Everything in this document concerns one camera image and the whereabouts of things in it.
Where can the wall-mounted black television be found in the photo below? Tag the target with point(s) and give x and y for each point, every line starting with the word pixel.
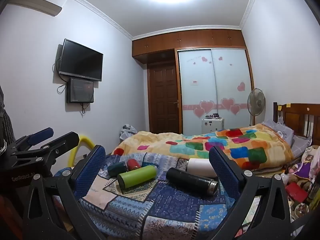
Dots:
pixel 81 60

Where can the dark cloth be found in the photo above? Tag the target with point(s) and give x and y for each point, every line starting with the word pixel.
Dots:
pixel 6 120

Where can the black thermos cup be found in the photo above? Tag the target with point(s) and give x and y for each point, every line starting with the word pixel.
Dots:
pixel 192 181

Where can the clutter on white cabinet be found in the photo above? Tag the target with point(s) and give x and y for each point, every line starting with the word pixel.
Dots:
pixel 213 116

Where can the brown wooden door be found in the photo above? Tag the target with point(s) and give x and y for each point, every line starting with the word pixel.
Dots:
pixel 162 97

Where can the red box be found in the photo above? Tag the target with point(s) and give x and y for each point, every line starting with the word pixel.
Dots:
pixel 296 192

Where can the sliding-door wardrobe with heart stickers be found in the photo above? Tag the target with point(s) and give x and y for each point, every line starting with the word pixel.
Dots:
pixel 215 85

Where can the white thermos cup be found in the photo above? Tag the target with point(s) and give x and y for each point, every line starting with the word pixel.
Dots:
pixel 202 167

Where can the colourful patch quilt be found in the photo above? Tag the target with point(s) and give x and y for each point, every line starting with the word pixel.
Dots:
pixel 200 143

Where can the plush doll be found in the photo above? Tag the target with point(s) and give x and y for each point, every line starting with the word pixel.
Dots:
pixel 310 160

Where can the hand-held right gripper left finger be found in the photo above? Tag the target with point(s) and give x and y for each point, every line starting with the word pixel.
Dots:
pixel 90 172

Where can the blue patterned patchwork blanket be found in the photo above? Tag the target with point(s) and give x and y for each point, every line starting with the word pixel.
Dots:
pixel 172 205

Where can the wooden overhead cabinets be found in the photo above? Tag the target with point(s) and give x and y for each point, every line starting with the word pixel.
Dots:
pixel 187 40

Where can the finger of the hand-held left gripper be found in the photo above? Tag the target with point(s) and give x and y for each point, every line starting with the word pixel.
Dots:
pixel 65 141
pixel 41 134

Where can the yellow foam tube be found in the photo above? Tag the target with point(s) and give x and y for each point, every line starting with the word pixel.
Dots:
pixel 75 150

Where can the standing electric fan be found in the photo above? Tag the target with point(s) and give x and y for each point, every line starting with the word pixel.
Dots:
pixel 256 101

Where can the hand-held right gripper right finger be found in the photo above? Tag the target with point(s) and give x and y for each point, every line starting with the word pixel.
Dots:
pixel 225 172

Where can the dark teal cup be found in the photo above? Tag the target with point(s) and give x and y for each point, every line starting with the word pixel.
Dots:
pixel 117 169

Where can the red cup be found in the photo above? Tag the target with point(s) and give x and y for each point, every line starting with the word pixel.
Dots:
pixel 133 165

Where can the grey striped pillow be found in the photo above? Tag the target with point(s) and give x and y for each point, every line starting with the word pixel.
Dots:
pixel 301 145

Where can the small black wall monitor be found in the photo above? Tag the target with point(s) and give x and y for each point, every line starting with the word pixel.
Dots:
pixel 80 90

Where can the green thermos cup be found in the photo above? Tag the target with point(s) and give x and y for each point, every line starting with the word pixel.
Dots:
pixel 136 176

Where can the grey printed pillow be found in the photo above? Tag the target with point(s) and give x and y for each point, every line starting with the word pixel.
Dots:
pixel 280 130

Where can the grey clothes pile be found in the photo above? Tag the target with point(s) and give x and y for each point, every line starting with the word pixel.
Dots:
pixel 128 131

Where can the small white cabinet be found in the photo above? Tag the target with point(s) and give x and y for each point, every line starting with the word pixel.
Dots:
pixel 212 125

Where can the wooden bed headboard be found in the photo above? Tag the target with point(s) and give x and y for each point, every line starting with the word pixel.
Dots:
pixel 297 116

